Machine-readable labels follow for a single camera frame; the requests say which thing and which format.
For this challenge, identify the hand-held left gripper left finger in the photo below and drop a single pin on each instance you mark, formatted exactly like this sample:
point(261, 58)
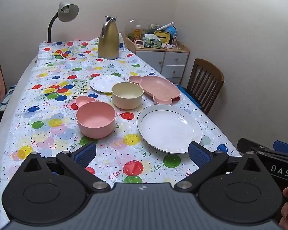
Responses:
point(85, 152)

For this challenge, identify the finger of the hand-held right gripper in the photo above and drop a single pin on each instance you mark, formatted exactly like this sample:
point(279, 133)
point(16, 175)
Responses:
point(286, 149)
point(247, 145)

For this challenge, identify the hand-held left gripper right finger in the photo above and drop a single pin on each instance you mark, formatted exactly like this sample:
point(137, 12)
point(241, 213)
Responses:
point(198, 154)

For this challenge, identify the pink round bowl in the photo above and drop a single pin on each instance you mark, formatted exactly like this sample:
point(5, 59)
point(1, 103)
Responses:
point(96, 127)

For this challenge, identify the large white plate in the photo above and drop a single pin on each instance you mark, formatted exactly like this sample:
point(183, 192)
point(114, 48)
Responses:
point(168, 127)

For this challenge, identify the pink heart-shaped dish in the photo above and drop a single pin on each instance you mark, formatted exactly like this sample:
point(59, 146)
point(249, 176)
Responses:
point(82, 100)

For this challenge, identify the cream bowl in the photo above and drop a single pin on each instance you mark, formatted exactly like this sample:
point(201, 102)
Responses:
point(127, 100)

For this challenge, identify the small white plate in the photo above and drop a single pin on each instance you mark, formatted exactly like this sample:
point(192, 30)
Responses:
point(105, 83)

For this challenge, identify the pink bear-shaped plate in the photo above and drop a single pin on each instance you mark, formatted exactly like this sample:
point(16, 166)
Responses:
point(156, 86)

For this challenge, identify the person's right hand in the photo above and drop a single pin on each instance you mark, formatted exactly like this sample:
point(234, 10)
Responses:
point(285, 213)

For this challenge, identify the balloon print tablecloth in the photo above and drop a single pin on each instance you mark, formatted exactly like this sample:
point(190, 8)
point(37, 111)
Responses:
point(50, 129)

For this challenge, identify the blue seat cushion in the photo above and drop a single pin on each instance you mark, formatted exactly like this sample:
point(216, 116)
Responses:
point(190, 97)

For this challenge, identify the brown wooden chair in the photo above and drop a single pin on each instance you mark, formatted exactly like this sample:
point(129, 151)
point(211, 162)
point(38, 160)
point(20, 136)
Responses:
point(206, 76)

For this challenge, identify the blue patterned cushion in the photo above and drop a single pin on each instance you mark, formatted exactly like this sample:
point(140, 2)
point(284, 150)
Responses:
point(6, 98)

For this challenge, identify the white drawer cabinet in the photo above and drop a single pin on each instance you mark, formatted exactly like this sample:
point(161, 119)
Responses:
point(175, 60)

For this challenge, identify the gold thermos jug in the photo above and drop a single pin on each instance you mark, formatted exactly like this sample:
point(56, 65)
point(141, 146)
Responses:
point(108, 40)

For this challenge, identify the clear acrylic stand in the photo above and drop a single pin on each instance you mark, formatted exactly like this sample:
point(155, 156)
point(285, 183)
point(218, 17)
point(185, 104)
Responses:
point(175, 40)

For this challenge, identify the wooden desktop organizer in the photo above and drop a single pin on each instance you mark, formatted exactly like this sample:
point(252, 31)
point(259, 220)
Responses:
point(129, 44)

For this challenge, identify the green tissue box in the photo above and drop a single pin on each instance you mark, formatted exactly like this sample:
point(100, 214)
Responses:
point(153, 43)

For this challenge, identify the white kitchen timer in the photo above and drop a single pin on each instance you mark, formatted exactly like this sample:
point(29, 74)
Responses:
point(139, 44)

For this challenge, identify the yellow box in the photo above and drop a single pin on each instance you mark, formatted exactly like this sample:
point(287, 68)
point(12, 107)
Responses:
point(166, 37)

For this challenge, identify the blue globe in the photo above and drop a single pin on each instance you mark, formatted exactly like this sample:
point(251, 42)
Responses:
point(171, 30)

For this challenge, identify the yellow drink bottle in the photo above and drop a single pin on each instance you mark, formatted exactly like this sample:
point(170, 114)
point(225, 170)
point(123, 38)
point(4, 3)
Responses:
point(137, 32)

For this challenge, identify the white rod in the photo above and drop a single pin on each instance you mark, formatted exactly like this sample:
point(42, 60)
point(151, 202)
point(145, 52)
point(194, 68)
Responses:
point(165, 25)

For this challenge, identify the clear plastic dome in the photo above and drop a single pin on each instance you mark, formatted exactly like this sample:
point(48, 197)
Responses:
point(129, 26)

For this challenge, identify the grey gooseneck desk lamp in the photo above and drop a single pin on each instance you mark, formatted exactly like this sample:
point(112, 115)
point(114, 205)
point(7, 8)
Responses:
point(67, 10)

